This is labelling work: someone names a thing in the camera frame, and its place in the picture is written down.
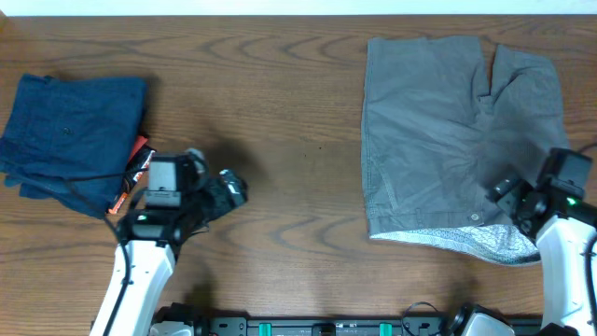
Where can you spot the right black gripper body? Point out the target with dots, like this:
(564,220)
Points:
(514,196)

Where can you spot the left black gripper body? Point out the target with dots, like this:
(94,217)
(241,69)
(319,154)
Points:
(208,201)

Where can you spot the grey shorts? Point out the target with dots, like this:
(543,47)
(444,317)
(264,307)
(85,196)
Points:
(439,126)

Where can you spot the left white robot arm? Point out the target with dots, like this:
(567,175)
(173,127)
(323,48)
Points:
(149,244)

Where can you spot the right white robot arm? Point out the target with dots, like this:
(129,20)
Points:
(563,229)

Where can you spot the orange black folded item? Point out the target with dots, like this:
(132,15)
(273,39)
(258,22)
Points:
(139,160)

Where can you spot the folded navy blue garment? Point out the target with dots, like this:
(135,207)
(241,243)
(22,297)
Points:
(71,140)

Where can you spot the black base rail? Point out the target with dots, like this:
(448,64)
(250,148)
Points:
(419,319)

